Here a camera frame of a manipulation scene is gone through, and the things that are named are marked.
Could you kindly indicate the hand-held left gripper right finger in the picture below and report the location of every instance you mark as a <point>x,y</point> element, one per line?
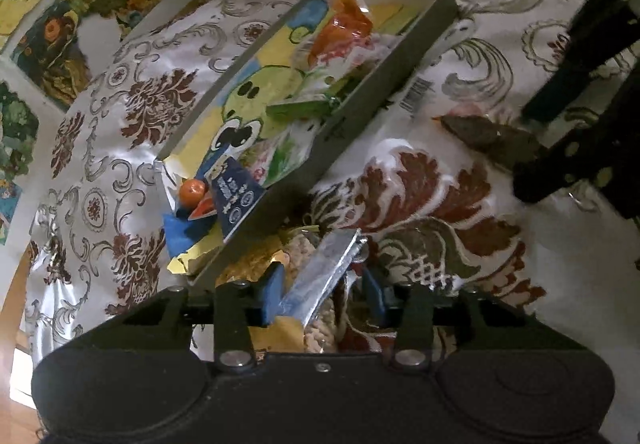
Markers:
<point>375,294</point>

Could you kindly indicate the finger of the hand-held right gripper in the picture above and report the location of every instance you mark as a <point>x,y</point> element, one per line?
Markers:
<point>585,34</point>
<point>590,149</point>

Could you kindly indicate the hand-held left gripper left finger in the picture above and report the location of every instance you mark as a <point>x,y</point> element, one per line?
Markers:
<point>272,294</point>

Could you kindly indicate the gold snack packet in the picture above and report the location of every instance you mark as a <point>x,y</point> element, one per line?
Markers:
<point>320,274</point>

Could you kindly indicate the brown snack packet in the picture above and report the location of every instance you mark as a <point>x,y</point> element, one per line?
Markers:
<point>492,138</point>

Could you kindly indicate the dark blue snack packet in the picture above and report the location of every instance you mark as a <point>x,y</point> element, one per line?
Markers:
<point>235,194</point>

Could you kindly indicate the grey cartoon-print cardboard tray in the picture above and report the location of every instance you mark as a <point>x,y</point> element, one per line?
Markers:
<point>380,84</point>

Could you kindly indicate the orange snack packet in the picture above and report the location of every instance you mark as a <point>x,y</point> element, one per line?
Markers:
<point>345,19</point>

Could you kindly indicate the floral satin blanket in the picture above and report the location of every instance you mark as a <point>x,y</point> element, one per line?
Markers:
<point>425,204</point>

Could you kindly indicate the light blue snack packet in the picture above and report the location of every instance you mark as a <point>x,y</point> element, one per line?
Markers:
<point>182,226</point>

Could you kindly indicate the white barcode snack packet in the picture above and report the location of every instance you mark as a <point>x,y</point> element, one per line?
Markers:
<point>419,92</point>

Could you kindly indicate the green snack packet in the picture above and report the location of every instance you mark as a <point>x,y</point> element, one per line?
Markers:
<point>300,108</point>

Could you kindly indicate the pale snack packet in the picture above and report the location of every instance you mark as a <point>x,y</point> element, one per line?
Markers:
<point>360,57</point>

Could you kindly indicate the wooden bed frame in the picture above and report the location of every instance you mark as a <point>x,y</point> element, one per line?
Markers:
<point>12,304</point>

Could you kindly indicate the cartoon characters wall poster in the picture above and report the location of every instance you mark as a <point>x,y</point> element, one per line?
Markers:
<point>12,149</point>

